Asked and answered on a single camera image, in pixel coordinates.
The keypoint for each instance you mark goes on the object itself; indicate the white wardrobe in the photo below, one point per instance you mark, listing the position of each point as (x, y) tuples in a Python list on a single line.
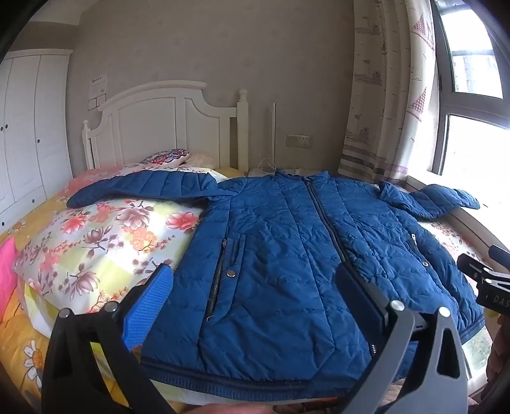
[(28, 131)]

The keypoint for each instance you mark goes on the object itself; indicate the beige pillow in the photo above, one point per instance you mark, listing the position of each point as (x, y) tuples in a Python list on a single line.
[(201, 160)]

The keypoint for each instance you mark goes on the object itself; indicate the white nightstand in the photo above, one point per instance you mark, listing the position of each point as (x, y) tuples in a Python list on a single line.
[(259, 173)]

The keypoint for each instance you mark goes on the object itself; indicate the beige wall socket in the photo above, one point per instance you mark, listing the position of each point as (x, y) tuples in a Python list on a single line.
[(298, 141)]

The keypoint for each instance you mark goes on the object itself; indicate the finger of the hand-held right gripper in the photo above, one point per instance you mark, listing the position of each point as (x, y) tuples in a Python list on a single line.
[(500, 252), (472, 268)]

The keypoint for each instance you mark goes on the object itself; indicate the white wall switch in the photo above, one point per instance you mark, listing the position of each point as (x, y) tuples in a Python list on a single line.
[(97, 102)]

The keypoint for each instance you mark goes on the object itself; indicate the white slim desk lamp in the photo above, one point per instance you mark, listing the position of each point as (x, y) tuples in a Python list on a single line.
[(274, 135)]

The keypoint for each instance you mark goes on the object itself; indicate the pink cloth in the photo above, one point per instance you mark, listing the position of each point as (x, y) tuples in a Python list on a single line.
[(7, 274)]

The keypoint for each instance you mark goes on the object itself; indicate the purple red patterned pillow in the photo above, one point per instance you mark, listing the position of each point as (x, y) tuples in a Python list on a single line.
[(165, 156)]

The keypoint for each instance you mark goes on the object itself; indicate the printed beige curtain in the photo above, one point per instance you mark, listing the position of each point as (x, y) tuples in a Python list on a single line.
[(382, 99)]

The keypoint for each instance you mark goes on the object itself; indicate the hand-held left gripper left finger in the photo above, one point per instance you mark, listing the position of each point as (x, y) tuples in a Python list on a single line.
[(149, 294)]

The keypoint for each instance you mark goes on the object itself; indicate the beige window sill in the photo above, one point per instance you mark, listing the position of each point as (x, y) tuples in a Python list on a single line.
[(478, 227)]

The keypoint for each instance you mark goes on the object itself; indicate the white wooden bed headboard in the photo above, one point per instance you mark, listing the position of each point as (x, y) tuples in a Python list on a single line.
[(159, 119)]

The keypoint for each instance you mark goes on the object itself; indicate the window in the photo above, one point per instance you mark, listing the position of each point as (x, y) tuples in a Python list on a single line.
[(474, 131)]

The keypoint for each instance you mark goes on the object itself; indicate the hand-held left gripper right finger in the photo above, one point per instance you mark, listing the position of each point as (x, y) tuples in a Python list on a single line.
[(356, 292)]

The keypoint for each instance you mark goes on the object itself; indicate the white wall paper sheet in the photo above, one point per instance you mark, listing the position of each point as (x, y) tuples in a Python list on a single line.
[(99, 84)]

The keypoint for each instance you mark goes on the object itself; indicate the blue quilted jacket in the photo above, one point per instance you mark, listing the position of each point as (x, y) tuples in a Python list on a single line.
[(279, 239)]

